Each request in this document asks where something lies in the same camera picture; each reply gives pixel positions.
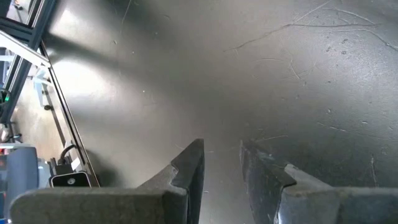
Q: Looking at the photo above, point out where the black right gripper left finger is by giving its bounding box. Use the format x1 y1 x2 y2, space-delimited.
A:
8 138 205 224

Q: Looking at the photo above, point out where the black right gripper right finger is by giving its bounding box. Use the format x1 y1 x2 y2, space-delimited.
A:
239 139 398 224

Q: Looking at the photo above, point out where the grey blue block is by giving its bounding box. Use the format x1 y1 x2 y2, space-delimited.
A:
0 144 52 218

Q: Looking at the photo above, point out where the black table mat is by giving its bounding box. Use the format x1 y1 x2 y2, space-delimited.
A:
40 0 398 224

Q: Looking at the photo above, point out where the black device with cable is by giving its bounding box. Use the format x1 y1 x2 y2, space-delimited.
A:
49 170 93 189

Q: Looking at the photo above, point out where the short black cable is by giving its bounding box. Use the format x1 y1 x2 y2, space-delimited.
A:
58 143 78 166

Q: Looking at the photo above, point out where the black aluminium table frame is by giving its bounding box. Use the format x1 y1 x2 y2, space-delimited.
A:
0 0 100 188

